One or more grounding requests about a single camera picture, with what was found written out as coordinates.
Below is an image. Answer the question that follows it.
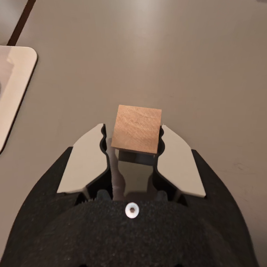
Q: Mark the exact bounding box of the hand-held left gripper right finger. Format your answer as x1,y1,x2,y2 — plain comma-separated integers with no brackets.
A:
152,124,206,201

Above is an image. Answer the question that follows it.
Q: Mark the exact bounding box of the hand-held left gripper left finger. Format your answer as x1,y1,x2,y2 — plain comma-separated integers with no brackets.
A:
57,123,113,200

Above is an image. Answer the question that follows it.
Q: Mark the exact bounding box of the large wooden cube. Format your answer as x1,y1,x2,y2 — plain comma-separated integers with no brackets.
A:
111,105,162,166

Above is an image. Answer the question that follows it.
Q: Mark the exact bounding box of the white tablet stand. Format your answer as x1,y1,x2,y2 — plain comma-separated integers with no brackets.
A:
0,45,38,154

